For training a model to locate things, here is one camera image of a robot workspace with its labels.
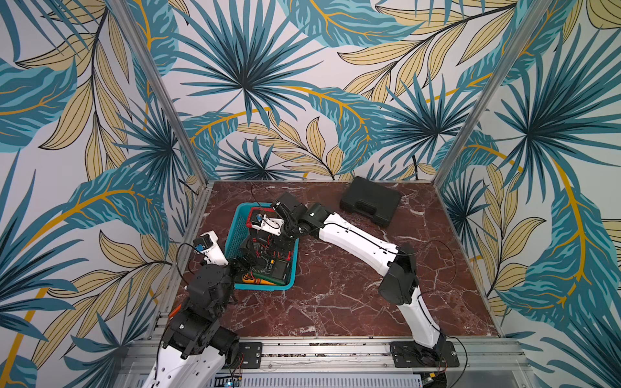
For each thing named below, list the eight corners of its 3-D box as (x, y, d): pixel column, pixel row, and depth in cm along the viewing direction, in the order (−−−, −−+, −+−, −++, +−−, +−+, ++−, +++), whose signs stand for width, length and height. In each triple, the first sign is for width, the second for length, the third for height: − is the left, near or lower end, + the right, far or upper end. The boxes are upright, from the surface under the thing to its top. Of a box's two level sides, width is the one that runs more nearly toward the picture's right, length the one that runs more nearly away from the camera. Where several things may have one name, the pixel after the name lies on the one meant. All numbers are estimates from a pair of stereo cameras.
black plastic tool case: (338, 209, 112) (339, 201, 107) (353, 183, 123) (355, 174, 118) (391, 231, 105) (395, 223, 100) (402, 200, 116) (406, 192, 111)
